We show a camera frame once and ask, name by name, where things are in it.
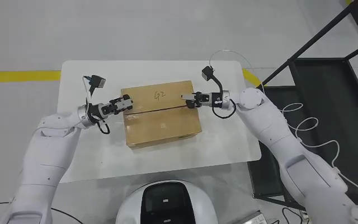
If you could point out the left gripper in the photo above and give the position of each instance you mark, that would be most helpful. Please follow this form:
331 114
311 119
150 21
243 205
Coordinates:
96 110

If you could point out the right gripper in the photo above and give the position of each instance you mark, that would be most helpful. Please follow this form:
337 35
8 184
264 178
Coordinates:
216 100

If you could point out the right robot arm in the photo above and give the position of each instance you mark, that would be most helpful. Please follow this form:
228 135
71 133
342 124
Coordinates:
291 156

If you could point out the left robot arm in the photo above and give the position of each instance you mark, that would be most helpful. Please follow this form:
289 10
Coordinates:
42 168

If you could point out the large brown cardboard carton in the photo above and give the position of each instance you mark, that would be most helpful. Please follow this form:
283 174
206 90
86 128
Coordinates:
162 123

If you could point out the robot body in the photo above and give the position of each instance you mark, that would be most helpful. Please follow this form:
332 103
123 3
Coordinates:
166 204

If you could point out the grey power strip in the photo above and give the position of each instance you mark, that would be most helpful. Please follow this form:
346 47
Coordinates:
251 219

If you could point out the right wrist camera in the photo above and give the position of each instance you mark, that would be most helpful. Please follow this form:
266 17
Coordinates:
207 73

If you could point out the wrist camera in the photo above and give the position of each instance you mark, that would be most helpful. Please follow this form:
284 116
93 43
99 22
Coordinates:
97 81
207 73

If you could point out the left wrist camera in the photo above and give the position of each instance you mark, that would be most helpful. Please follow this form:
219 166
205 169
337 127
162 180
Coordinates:
97 81

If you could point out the black metal frame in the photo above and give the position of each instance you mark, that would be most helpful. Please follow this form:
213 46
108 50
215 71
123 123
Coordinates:
327 92

